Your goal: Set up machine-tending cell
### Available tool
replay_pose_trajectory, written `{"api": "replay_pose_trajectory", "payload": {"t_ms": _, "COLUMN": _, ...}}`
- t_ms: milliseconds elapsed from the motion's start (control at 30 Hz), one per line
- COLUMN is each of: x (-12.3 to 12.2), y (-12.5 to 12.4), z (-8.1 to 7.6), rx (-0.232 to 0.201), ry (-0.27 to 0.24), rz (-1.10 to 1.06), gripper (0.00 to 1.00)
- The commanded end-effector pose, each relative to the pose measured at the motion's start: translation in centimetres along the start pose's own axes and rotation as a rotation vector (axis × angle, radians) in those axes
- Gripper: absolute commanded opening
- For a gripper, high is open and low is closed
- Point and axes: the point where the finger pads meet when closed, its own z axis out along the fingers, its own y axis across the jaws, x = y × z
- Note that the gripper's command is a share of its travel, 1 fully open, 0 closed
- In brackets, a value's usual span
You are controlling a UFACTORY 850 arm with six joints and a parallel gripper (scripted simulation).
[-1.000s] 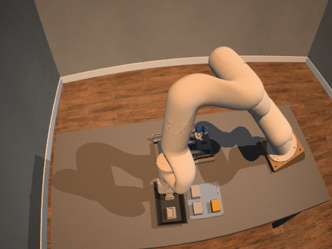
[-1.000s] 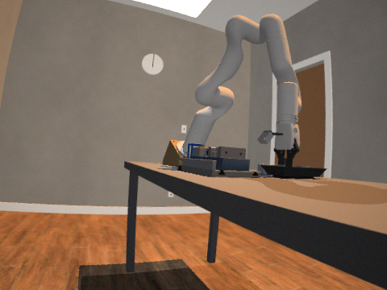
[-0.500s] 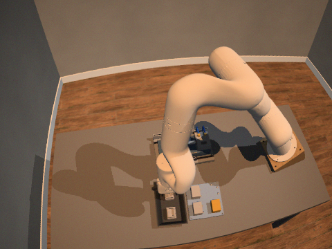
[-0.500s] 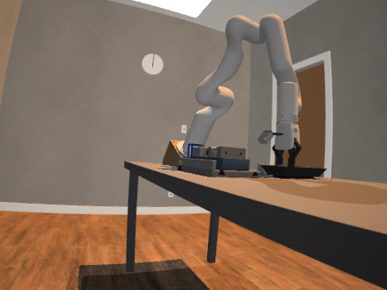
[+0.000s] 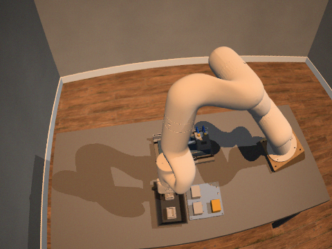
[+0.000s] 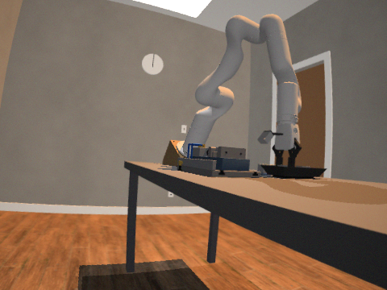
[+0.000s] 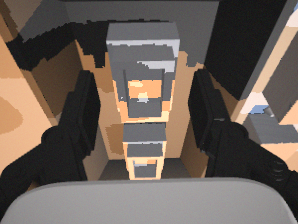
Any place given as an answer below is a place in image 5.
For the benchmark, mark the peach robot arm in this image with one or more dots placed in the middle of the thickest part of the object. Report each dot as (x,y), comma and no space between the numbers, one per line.
(237,87)

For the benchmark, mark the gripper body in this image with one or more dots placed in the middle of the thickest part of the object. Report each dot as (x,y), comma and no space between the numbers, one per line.
(164,190)

